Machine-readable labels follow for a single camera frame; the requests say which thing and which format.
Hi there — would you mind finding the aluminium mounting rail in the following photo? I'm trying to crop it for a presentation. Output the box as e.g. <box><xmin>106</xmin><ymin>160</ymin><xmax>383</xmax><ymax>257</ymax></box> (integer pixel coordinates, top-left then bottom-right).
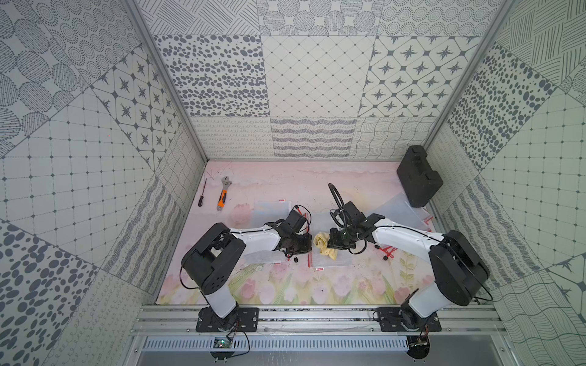
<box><xmin>131</xmin><ymin>305</ymin><xmax>506</xmax><ymax>336</ymax></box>

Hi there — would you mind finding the yellow microfiber cloth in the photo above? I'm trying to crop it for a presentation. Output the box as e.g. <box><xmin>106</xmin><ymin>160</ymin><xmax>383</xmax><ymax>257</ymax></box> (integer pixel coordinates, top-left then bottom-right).
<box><xmin>313</xmin><ymin>232</ymin><xmax>338</xmax><ymax>261</ymax></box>

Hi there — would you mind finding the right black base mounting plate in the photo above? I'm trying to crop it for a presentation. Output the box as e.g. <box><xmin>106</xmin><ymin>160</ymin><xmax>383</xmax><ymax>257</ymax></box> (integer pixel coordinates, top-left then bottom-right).
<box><xmin>373</xmin><ymin>307</ymin><xmax>442</xmax><ymax>332</ymax></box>

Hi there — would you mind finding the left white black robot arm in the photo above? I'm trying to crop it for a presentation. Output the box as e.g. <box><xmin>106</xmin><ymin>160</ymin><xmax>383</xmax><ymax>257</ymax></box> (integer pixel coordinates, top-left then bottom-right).
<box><xmin>179</xmin><ymin>205</ymin><xmax>312</xmax><ymax>329</ymax></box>

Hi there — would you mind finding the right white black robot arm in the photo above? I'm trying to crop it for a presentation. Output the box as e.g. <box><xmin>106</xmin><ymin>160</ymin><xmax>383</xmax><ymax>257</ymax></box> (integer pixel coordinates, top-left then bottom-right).
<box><xmin>328</xmin><ymin>183</ymin><xmax>491</xmax><ymax>331</ymax></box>

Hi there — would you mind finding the orange handled adjustable wrench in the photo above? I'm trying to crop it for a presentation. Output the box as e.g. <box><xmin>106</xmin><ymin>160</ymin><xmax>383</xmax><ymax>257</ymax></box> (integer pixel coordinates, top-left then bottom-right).
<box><xmin>217</xmin><ymin>176</ymin><xmax>232</xmax><ymax>211</ymax></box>

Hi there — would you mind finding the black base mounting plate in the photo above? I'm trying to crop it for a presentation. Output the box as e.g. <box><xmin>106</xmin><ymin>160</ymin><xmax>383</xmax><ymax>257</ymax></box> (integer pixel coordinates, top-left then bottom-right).
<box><xmin>196</xmin><ymin>306</ymin><xmax>259</xmax><ymax>333</ymax></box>
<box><xmin>373</xmin><ymin>307</ymin><xmax>442</xmax><ymax>332</ymax></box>

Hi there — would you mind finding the clear mesh document bag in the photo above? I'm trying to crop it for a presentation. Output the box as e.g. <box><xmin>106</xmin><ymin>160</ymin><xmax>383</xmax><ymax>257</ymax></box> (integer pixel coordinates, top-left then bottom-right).
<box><xmin>308</xmin><ymin>232</ymin><xmax>357</xmax><ymax>271</ymax></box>
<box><xmin>370</xmin><ymin>191</ymin><xmax>436</xmax><ymax>262</ymax></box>

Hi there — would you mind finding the dark slim screwdriver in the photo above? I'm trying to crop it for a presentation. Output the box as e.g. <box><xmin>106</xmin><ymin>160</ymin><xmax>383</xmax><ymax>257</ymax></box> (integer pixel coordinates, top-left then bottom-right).
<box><xmin>198</xmin><ymin>178</ymin><xmax>208</xmax><ymax>207</ymax></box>

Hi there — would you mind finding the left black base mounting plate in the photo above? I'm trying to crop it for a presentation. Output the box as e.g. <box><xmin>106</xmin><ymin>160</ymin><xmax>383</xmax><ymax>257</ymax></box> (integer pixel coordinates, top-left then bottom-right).
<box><xmin>196</xmin><ymin>306</ymin><xmax>259</xmax><ymax>333</ymax></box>

